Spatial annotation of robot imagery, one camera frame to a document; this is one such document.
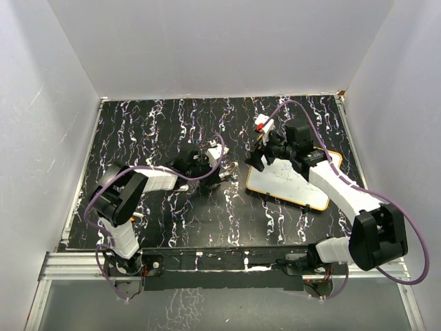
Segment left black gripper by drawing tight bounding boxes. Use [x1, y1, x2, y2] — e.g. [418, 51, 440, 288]
[187, 154, 221, 188]

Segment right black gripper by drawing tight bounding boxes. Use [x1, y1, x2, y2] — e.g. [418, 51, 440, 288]
[244, 129, 295, 172]

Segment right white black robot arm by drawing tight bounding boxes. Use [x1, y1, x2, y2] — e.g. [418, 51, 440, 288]
[245, 114, 408, 274]

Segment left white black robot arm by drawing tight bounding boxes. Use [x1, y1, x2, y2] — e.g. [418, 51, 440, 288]
[91, 141, 229, 275]

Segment orange framed whiteboard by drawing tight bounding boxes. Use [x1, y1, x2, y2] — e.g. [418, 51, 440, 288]
[245, 157, 329, 211]

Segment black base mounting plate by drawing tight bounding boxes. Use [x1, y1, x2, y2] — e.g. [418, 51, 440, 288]
[100, 246, 345, 297]

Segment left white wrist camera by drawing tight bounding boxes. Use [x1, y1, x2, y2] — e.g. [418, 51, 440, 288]
[205, 140, 228, 168]

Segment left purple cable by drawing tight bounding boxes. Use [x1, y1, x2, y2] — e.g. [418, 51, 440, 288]
[84, 134, 230, 304]

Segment purple cable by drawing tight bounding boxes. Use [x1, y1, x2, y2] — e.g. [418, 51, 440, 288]
[84, 134, 230, 304]
[261, 99, 431, 303]

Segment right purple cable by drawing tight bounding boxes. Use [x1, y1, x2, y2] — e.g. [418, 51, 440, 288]
[261, 99, 431, 303]

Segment aluminium frame rail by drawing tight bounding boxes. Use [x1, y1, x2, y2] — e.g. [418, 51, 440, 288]
[39, 248, 406, 279]

